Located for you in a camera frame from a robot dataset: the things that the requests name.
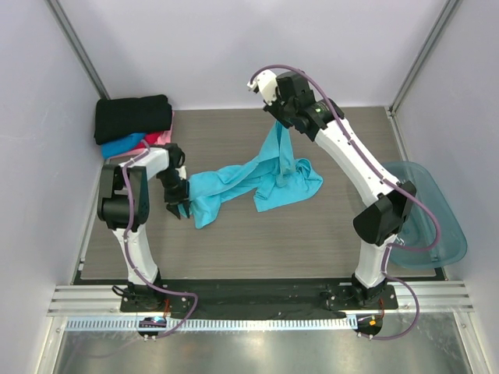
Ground turquoise t shirt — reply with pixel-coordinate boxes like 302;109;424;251
189;122;324;229

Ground folded red t shirt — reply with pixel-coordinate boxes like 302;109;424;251
136;132;163;149

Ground folded blue t shirt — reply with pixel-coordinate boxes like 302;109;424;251
101;132;146;160

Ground folded black t shirt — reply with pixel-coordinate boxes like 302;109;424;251
94;94;173;145

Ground right aluminium corner post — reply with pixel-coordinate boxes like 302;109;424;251
386;0;462;117

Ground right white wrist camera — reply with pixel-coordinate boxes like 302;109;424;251
246;69;278;106

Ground slotted cable duct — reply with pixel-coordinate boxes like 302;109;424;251
65;316;357;332

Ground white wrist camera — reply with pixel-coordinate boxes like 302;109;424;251
176;166;187;179
246;69;278;106

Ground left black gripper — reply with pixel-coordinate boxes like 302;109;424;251
157;169;189;217

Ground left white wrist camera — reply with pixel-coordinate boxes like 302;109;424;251
176;166;187;179

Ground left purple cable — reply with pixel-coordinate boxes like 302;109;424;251
120;139;199;337

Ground left aluminium corner post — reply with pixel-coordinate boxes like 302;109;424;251
45;0;110;100

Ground teal plastic bin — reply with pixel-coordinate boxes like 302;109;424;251
384;161;468;270

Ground aluminium frame rail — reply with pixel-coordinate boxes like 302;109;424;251
48;280;473;320

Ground folded pink t shirt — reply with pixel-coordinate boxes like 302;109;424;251
156;125;173;146

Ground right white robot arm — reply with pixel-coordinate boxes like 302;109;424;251
250;69;416;309

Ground aluminium corner post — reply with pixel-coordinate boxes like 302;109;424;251
45;0;110;100
386;0;462;117

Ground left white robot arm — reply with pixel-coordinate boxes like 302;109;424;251
97;143;190;312

